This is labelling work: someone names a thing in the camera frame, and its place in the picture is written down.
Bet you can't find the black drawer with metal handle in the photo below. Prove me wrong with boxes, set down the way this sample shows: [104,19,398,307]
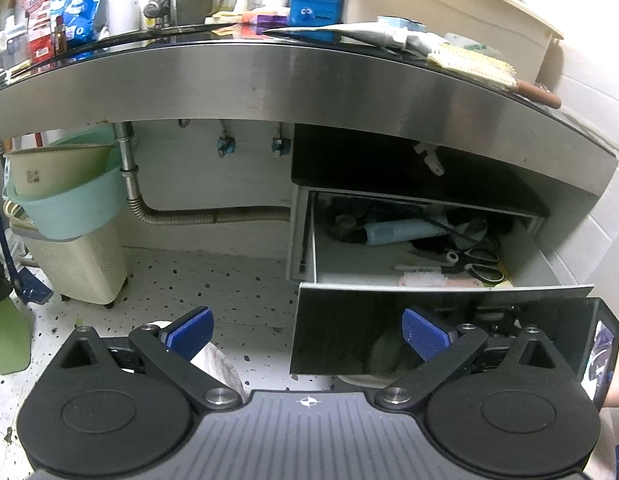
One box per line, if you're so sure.
[288,188,592,376]

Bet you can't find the white floor appliance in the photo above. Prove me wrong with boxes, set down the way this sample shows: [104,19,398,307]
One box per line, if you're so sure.
[338,330,422,389]

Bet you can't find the black marker pen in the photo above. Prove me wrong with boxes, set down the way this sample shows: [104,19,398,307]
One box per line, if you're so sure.
[393,264,463,275]

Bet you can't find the cream perforated laundry basket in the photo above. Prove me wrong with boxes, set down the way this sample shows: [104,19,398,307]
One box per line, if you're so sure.
[12,221,128,306]

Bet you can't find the teal plastic basin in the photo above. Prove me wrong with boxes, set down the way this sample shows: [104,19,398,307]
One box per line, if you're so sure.
[3,126,126,240]

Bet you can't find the beige plastic basin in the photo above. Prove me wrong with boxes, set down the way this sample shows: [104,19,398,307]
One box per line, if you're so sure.
[6,144,113,200]

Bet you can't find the steel edged black countertop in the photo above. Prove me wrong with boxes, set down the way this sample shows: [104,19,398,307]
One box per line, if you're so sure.
[0,38,617,195]

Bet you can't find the white wipes packet green print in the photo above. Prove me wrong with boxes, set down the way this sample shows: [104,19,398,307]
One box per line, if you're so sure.
[444,32,501,58]

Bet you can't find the red packet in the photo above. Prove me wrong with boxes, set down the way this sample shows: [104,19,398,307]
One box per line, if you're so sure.
[23,0,54,64]

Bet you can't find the purple box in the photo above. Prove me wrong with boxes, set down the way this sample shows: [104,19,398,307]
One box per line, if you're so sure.
[253,14,288,35]

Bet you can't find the grey metal mug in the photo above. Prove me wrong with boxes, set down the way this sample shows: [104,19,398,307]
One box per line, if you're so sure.
[175,0,224,26]

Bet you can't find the beige plastic storage tub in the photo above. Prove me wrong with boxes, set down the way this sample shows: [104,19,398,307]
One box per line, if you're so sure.
[344,0,563,81]

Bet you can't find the blue cartoon box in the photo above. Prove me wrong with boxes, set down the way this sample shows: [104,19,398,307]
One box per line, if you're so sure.
[288,0,344,27]

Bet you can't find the black handled scissors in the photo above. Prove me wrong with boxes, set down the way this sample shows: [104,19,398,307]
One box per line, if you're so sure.
[410,246,505,285]

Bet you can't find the white plastic hook bracket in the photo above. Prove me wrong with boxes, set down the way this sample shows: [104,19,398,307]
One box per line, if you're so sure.
[413,142,445,177]

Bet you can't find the corrugated metal drain hose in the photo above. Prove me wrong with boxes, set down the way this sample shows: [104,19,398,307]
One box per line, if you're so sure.
[110,121,292,226]

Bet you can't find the cream brush with brown handle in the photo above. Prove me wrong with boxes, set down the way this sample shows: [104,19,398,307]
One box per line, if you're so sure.
[428,44,562,110]

